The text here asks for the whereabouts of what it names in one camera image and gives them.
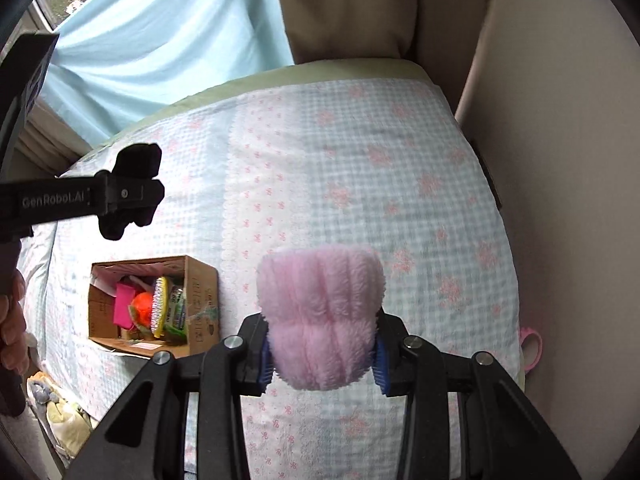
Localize beige pillow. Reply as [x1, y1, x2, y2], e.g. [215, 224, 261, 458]
[280, 0, 489, 108]

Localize magenta leather pouch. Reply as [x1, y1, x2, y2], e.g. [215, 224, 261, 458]
[113, 282, 142, 330]

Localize pink cup handle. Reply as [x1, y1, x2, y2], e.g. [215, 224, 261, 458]
[520, 327, 544, 374]

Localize cardboard box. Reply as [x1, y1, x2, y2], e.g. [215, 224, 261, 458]
[88, 256, 220, 358]

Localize green mattress sheet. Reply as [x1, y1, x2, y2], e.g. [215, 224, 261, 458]
[81, 58, 432, 160]

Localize green wet wipes pack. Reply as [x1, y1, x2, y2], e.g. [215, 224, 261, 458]
[164, 285, 186, 338]

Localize pink and blue bedspread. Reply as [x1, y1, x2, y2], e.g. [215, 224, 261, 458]
[16, 77, 522, 480]

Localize plush toys on floor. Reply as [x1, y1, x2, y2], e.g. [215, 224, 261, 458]
[26, 372, 93, 462]

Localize orange green fur pompom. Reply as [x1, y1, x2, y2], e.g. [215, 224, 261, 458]
[128, 292, 153, 330]

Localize person's left hand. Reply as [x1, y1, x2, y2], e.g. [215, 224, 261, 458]
[0, 271, 29, 375]

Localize light blue curtain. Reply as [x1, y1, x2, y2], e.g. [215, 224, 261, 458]
[40, 0, 293, 146]

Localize silver glitter yellow sponge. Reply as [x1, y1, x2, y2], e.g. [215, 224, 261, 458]
[151, 276, 171, 338]

